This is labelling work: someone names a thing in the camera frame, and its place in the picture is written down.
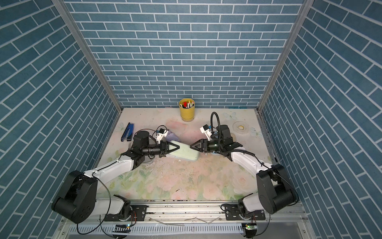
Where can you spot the grey umbrella case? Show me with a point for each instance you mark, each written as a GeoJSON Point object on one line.
{"type": "Point", "coordinates": [148, 159]}

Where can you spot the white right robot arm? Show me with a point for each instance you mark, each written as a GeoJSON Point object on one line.
{"type": "Point", "coordinates": [274, 190]}

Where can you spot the aluminium corner post right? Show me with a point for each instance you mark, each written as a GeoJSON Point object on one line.
{"type": "Point", "coordinates": [302, 14]}

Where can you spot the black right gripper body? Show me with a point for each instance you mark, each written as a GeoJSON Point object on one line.
{"type": "Point", "coordinates": [213, 146]}

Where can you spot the blue black stapler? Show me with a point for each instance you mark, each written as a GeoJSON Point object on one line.
{"type": "Point", "coordinates": [128, 133]}

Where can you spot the aluminium front rail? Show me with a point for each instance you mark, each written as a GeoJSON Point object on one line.
{"type": "Point", "coordinates": [193, 220]}

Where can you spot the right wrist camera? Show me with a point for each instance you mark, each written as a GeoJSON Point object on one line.
{"type": "Point", "coordinates": [206, 130]}

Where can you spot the aluminium corner post left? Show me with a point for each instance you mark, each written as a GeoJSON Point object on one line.
{"type": "Point", "coordinates": [77, 35]}

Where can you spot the aluminium corner post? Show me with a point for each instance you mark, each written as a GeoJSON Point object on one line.
{"type": "Point", "coordinates": [302, 14]}
{"type": "Point", "coordinates": [77, 35]}

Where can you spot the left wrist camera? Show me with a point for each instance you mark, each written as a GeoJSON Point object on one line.
{"type": "Point", "coordinates": [160, 134]}

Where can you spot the yellow pen cup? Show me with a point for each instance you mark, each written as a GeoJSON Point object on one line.
{"type": "Point", "coordinates": [187, 115]}

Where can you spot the lilac umbrella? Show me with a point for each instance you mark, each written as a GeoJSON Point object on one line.
{"type": "Point", "coordinates": [172, 137]}

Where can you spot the clear tape roll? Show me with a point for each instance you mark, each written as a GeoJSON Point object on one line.
{"type": "Point", "coordinates": [240, 127]}

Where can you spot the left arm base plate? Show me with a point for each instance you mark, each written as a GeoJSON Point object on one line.
{"type": "Point", "coordinates": [134, 213]}

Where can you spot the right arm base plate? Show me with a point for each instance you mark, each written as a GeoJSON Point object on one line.
{"type": "Point", "coordinates": [236, 212]}

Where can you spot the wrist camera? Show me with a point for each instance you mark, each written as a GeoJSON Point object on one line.
{"type": "Point", "coordinates": [206, 130]}
{"type": "Point", "coordinates": [160, 134]}

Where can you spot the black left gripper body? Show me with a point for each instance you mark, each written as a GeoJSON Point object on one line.
{"type": "Point", "coordinates": [151, 150]}

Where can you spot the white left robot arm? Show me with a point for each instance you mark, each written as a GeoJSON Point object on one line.
{"type": "Point", "coordinates": [76, 199]}

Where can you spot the grey case front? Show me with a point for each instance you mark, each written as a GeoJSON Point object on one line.
{"type": "Point", "coordinates": [184, 153]}

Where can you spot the markers in cup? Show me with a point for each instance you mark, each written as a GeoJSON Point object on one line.
{"type": "Point", "coordinates": [187, 104]}

